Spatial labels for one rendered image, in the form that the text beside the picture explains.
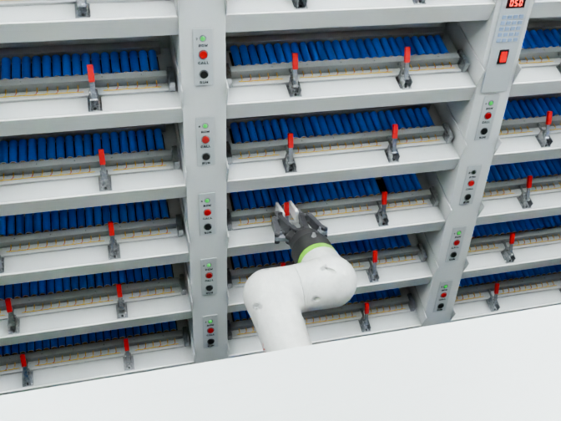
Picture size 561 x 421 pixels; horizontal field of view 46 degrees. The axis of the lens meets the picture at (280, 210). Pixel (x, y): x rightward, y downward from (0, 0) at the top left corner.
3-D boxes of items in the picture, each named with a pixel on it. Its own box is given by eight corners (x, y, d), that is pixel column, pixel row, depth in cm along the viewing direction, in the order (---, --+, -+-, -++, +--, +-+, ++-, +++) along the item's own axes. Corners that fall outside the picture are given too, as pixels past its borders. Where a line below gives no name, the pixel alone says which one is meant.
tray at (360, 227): (440, 230, 182) (452, 210, 174) (225, 257, 168) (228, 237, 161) (416, 173, 193) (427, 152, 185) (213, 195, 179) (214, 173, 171)
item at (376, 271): (428, 283, 193) (443, 260, 182) (225, 313, 180) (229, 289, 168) (406, 226, 204) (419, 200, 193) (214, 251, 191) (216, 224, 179)
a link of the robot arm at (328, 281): (365, 311, 134) (364, 266, 130) (307, 325, 132) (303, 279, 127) (342, 277, 147) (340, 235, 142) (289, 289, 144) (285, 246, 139)
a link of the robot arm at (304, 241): (338, 236, 142) (297, 241, 140) (336, 283, 147) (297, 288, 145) (330, 225, 147) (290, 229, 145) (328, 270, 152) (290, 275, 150)
